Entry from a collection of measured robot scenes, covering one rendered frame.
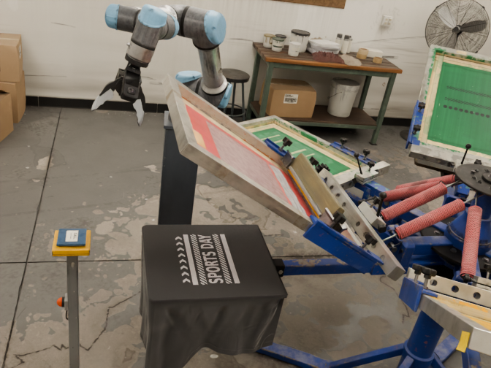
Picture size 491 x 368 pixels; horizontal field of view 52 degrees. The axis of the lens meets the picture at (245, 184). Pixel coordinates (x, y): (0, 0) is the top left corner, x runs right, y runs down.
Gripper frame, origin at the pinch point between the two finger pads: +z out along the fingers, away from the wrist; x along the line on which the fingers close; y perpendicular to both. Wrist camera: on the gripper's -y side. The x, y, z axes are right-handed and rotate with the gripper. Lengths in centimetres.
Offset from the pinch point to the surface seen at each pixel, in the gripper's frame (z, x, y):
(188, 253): 44, -42, 3
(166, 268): 46, -34, -6
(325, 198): -1, -73, -12
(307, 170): -1, -73, 8
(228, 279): 40, -54, -13
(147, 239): 48, -29, 12
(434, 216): -6, -123, -8
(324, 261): 31, -97, 0
